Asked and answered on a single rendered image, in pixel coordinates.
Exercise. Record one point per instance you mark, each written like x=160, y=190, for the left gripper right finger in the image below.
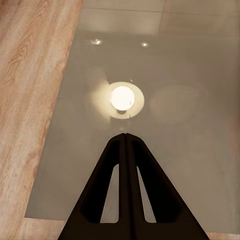
x=174, y=220

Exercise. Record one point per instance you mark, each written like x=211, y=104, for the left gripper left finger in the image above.
x=84, y=220

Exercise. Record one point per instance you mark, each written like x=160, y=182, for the coffee table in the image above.
x=166, y=71

